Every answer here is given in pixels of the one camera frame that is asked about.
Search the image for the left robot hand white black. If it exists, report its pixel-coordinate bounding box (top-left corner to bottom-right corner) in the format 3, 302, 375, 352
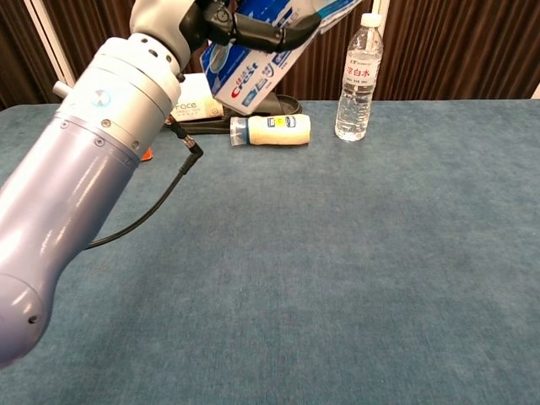
128, 0, 322, 68

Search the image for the dark brown pleated curtain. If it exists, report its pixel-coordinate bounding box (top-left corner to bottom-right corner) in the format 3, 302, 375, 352
0, 0, 540, 109

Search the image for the black rubber slipper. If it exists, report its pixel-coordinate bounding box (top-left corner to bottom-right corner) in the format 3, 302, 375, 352
164, 93, 304, 135

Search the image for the blue white toothpaste box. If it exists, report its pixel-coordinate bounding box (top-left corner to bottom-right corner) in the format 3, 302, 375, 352
200, 0, 364, 116

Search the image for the white squeeze bottle clear cap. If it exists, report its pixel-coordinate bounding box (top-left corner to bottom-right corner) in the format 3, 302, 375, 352
229, 114, 312, 148

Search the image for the blue felt table cover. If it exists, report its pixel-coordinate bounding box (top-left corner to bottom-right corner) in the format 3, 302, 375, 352
0, 99, 540, 405

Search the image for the white cardboard box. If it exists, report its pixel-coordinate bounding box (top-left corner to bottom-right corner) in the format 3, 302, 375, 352
170, 72, 224, 123

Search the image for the clear plastic water bottle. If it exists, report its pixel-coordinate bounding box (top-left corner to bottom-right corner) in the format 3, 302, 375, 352
334, 12, 385, 143

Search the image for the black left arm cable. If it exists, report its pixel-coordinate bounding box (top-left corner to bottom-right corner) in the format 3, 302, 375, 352
84, 117, 204, 251

